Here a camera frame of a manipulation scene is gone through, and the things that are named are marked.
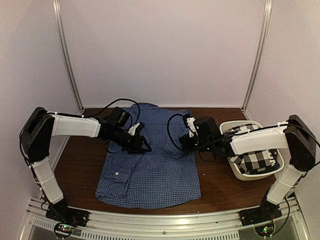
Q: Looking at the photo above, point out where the aluminium frame post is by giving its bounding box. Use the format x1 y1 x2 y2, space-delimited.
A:
52 0 84 113
241 0 273 115

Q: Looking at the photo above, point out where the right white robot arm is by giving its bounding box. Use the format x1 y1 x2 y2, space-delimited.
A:
178 115 320 221

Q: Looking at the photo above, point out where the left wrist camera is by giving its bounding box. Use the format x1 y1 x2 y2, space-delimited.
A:
108 107 145 136

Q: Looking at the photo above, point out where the left aluminium frame post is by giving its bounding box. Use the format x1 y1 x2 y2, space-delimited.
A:
52 0 84 113

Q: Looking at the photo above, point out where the aluminium front rail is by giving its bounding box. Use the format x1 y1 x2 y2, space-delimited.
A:
18 197 311 240

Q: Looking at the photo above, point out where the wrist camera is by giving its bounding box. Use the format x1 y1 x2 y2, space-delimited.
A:
184 116 220 140
108 107 145 136

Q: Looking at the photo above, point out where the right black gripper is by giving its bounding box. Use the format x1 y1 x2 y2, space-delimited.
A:
179 134 213 153

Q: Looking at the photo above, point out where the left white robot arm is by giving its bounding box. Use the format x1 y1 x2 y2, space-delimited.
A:
19 107 152 222

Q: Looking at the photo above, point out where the white plastic basket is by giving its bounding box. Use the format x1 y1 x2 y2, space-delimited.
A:
218 120 284 182

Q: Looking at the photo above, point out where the blue checked long sleeve shirt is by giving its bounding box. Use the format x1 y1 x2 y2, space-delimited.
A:
95 103 202 209

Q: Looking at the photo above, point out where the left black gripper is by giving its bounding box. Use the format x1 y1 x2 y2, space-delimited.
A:
111 126 152 154

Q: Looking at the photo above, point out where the right round circuit board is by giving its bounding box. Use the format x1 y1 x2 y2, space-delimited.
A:
254 223 275 238

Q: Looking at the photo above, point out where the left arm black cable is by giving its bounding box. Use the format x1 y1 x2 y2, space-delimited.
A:
94 98 141 126

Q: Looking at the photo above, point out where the right aluminium frame post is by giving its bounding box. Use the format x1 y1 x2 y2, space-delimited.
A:
241 0 273 115

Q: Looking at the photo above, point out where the black white plaid shirt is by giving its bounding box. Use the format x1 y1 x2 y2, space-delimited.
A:
224 123 281 175

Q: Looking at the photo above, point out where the round circuit board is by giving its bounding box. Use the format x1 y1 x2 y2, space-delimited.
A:
53 222 76 239
254 223 275 238

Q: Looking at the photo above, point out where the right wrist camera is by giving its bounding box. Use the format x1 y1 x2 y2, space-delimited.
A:
184 116 220 140

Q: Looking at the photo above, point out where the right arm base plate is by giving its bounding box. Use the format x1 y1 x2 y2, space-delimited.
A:
239 206 282 226

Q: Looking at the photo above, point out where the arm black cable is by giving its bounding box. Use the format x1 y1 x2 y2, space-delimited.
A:
94 98 141 126
166 113 191 151

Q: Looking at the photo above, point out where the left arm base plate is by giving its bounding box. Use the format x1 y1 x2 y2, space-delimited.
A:
45 207 89 227

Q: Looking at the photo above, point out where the left round circuit board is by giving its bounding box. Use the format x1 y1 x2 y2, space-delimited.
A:
53 222 76 239

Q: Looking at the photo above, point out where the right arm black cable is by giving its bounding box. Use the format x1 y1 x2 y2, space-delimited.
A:
166 113 191 151

